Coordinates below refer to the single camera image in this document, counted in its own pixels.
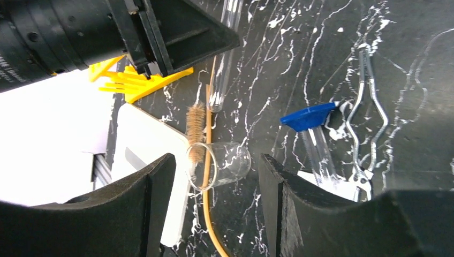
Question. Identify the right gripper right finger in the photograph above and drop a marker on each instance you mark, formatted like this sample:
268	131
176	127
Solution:
302	219

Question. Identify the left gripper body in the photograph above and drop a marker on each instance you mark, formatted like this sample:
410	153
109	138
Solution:
141	35

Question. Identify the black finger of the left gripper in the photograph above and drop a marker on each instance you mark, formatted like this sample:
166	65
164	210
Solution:
186	35

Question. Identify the white paper packet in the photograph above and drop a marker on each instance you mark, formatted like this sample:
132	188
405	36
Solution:
342	188

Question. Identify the tan rubber tube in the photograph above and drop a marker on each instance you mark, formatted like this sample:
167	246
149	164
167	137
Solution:
205	193

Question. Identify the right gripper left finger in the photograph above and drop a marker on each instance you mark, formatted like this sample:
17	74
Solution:
124	218

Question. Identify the brown test tube brush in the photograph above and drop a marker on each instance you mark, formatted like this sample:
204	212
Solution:
195	123

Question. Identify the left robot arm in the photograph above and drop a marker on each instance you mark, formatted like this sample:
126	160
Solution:
42	39

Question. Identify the glass test tube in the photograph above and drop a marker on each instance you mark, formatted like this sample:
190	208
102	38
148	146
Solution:
222	63

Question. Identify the yellow test tube rack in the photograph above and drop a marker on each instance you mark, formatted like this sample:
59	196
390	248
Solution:
132	85

